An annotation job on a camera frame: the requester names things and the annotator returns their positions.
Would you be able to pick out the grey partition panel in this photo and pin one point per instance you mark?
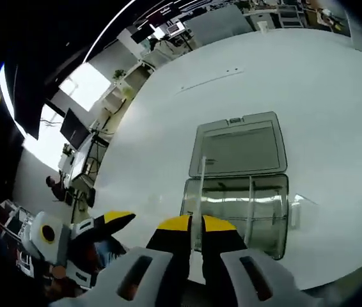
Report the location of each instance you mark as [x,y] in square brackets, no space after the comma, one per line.
[219,25]

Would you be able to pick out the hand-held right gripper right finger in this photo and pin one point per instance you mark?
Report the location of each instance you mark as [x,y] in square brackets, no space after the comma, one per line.
[264,272]

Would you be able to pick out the potted green plant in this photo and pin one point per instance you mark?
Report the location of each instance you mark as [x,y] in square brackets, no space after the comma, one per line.
[119,74]

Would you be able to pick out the person's blue jeans leg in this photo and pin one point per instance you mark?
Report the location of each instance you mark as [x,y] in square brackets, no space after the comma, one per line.
[110,252]

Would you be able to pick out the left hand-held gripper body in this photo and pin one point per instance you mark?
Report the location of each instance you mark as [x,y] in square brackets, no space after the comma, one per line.
[58,243]

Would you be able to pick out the white counter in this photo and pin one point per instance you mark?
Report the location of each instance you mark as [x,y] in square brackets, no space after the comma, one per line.
[130,83]

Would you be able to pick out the black desktop monitor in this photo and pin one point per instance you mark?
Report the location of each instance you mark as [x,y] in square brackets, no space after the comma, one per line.
[73,128]

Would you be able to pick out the lit desktop monitor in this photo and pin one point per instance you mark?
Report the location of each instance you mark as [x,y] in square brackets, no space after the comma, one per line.
[175,29]

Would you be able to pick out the black hanging monitor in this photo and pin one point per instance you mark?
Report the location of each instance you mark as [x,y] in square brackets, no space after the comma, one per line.
[142,33]

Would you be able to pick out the grey transparent guide fixture box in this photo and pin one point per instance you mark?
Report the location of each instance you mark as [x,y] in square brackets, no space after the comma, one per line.
[238,150]

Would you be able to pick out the storage shelf rack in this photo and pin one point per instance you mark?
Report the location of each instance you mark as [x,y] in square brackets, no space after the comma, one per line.
[14,220]

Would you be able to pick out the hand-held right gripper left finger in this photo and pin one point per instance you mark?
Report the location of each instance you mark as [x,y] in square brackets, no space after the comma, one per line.
[110,281]

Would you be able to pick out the person's left hand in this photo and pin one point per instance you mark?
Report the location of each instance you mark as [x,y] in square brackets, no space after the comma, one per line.
[58,272]

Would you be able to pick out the curved ceiling light strip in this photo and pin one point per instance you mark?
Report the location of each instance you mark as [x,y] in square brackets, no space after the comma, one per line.
[104,35]
[8,102]

